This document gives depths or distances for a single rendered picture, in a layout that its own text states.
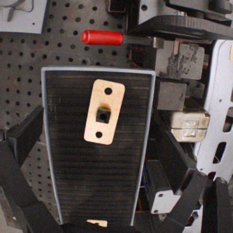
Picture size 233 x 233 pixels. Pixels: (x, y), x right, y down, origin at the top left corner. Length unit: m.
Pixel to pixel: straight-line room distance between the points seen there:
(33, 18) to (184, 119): 0.58
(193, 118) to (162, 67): 0.12
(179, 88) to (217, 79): 0.17
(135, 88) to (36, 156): 0.71
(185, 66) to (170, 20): 0.13
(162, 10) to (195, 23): 0.23
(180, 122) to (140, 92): 0.14
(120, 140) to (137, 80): 0.08
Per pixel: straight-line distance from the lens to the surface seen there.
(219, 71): 0.47
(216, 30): 0.24
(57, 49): 0.71
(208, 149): 0.54
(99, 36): 0.24
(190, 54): 0.34
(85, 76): 0.23
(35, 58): 0.74
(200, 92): 0.80
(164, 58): 0.33
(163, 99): 0.32
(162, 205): 0.45
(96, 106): 0.24
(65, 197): 0.34
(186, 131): 0.38
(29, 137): 0.17
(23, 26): 0.72
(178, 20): 0.23
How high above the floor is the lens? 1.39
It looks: 68 degrees down
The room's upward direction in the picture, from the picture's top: 172 degrees clockwise
